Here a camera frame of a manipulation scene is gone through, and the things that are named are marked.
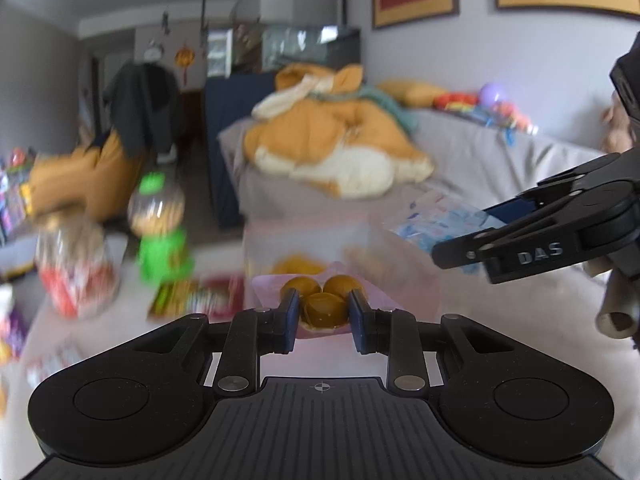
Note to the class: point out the round wall clock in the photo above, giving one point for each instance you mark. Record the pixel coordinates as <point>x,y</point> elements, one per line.
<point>153,51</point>

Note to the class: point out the yellow plush beanbag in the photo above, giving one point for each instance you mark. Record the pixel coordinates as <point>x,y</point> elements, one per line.
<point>85,175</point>

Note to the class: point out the purple ball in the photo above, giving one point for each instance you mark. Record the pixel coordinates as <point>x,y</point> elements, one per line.
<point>492,94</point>

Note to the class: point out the glass peanut jar red label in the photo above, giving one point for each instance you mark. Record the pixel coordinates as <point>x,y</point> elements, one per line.
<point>75,265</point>

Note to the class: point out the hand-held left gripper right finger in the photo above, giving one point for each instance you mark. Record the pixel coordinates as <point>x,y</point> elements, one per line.
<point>357,322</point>

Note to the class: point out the grey pillow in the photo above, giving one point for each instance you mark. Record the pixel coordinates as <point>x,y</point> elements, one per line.
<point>232,140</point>

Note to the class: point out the yellow pillow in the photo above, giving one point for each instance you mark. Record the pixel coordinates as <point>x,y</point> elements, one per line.
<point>410,92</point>

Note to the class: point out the orange white plush toy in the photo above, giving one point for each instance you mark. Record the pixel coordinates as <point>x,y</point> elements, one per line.
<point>330,145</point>

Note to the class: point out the person's right hand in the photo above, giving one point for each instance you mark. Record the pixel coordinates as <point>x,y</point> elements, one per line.
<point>614,322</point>

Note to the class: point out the pink pack of brown balls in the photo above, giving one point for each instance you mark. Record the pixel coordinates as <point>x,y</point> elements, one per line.
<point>322,307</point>

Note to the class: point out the green and red snack packet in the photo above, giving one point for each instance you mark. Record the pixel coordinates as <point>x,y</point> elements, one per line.
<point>200,297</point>

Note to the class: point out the pile of colourful packets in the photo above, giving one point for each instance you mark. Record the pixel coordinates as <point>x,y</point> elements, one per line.
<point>15,195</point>

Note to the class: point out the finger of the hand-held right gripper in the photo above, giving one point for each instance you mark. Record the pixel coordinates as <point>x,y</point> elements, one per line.
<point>565,182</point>
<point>540,240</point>

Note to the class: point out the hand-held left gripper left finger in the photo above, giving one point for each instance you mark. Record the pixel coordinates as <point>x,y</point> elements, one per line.
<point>291,322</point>

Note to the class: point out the glass fish tank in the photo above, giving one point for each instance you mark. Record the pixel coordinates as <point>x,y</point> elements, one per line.
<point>280,45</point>

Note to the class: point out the dark blue cabinet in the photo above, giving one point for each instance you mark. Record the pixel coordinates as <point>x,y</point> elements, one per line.
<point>225,150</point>

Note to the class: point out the white fringed cloth mat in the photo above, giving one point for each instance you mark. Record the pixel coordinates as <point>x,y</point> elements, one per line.
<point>60,355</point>

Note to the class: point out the blue and white snack packet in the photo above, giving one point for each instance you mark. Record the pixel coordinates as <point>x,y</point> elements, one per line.
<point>440,220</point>

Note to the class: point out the pile of colourful toys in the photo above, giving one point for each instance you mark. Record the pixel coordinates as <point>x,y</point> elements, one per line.
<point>490,112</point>

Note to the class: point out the green candy dispenser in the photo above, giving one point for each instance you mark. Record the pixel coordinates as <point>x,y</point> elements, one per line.
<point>160,230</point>

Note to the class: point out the orange lantern decoration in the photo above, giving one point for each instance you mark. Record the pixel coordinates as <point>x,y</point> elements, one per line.
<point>183,56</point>

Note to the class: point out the dark grey jacket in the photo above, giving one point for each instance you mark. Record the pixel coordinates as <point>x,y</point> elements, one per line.
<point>142,105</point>

